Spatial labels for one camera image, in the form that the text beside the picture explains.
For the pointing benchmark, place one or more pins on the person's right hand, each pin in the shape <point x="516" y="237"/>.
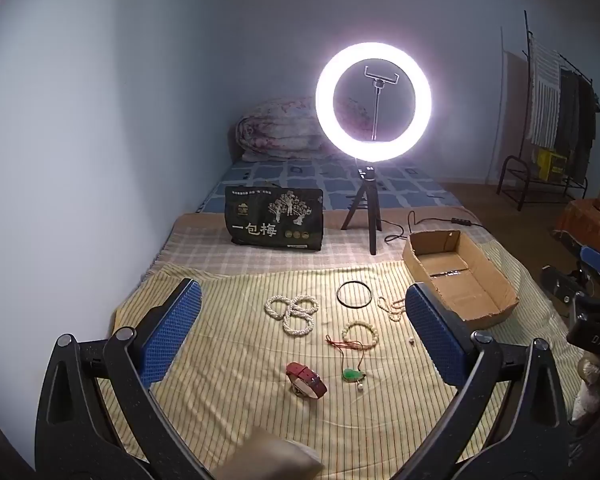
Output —
<point x="587" y="385"/>

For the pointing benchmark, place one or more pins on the folded floral quilt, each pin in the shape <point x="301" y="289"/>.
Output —
<point x="275" y="130"/>

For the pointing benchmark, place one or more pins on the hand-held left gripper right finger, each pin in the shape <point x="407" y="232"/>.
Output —
<point x="435" y="335"/>

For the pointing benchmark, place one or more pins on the dark hanging clothes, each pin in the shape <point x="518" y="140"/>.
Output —
<point x="577" y="120"/>

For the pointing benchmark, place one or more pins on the white striped hanging garment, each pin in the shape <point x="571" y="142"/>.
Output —
<point x="542" y="90"/>

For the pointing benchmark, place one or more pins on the black snack bag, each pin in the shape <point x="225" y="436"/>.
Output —
<point x="275" y="220"/>

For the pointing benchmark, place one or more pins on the yellow striped cloth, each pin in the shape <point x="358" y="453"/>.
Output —
<point x="240" y="360"/>

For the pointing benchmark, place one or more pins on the phone holder clamp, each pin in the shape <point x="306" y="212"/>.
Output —
<point x="378" y="90"/>

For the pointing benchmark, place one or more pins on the black tripod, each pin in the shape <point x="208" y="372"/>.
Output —
<point x="371" y="220"/>

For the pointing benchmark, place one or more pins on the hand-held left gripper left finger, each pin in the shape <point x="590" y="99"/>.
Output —
<point x="172" y="330"/>

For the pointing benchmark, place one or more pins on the black clothes rack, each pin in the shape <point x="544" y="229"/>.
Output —
<point x="503" y="175"/>

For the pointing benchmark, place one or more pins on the beige cloth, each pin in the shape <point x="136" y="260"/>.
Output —
<point x="270" y="455"/>

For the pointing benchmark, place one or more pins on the orange cloth bundle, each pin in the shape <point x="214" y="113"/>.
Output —
<point x="587" y="225"/>

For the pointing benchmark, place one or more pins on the beige door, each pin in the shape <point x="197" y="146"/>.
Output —
<point x="515" y="120"/>

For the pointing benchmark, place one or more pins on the pink plaid blanket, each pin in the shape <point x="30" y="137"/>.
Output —
<point x="200" y="245"/>

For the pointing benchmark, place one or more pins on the cardboard box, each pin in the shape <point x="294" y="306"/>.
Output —
<point x="460" y="280"/>

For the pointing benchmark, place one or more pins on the yellow box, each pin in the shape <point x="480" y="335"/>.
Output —
<point x="551" y="164"/>

